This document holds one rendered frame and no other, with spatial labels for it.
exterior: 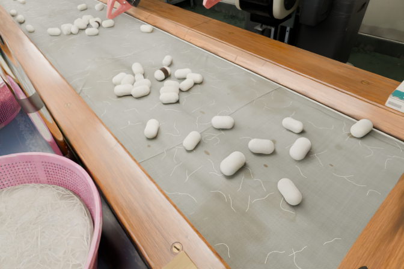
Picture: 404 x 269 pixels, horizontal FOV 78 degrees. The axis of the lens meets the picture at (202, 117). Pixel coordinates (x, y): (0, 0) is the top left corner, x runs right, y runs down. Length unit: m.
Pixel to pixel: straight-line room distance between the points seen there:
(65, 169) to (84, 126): 0.07
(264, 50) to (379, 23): 1.95
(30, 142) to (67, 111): 0.15
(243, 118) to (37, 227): 0.31
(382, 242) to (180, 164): 0.24
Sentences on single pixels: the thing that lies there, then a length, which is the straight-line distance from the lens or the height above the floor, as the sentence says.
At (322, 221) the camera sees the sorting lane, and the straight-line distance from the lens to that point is 0.33.
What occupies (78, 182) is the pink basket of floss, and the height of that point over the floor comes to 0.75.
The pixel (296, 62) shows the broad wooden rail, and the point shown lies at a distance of 0.54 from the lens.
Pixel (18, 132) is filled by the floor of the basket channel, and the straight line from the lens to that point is 0.64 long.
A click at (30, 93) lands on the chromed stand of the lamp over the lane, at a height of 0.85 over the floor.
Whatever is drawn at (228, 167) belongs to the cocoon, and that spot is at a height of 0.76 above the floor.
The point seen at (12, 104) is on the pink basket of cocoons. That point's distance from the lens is 0.68.
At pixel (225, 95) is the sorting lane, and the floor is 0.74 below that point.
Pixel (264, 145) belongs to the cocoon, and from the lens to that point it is 0.35.
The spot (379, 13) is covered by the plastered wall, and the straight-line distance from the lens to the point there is 2.46.
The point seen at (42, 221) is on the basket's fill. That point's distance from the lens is 0.38.
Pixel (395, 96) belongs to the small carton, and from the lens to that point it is 0.46.
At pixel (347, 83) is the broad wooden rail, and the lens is 0.50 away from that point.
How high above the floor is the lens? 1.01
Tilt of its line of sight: 41 degrees down
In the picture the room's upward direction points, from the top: 4 degrees counter-clockwise
